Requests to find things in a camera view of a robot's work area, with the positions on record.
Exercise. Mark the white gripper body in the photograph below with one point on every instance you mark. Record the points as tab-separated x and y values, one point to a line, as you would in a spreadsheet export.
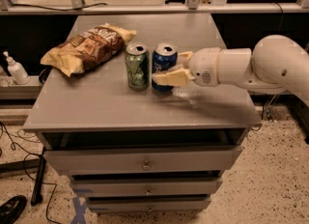
205	65

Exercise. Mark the blue pepsi can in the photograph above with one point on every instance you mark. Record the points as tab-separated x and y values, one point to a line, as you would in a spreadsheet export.
164	57

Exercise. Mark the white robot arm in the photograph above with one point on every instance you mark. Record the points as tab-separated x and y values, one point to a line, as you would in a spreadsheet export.
275	65

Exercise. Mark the green soda can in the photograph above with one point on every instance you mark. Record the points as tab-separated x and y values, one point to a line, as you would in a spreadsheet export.
137	66

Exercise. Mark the top grey drawer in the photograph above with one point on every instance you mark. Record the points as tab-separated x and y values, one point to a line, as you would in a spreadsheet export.
135	161

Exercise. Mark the grey drawer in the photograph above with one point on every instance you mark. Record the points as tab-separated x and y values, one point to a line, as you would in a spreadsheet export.
135	161
140	205
146	187

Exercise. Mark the grey drawer cabinet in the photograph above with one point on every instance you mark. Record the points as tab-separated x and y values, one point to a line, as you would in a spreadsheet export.
98	111

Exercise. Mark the brown yellow chip bag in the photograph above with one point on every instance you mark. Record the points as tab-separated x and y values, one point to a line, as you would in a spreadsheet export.
88	49

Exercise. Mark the middle grey drawer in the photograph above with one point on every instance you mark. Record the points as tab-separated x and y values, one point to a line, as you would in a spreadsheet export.
146	187

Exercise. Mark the bottom grey drawer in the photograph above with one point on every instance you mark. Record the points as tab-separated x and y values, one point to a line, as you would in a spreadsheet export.
140	205

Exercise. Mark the white pump bottle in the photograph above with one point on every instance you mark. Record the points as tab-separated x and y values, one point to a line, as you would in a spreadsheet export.
16	70

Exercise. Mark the blue tape cross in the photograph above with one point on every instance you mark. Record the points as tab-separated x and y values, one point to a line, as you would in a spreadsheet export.
79	208

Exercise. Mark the black stand leg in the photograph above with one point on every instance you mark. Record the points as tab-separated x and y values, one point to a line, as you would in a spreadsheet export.
36	195

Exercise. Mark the black shoe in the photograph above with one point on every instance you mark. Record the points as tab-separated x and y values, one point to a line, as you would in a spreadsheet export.
12	209

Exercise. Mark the metal frame rail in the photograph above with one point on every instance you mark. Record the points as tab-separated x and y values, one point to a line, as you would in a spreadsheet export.
234	8

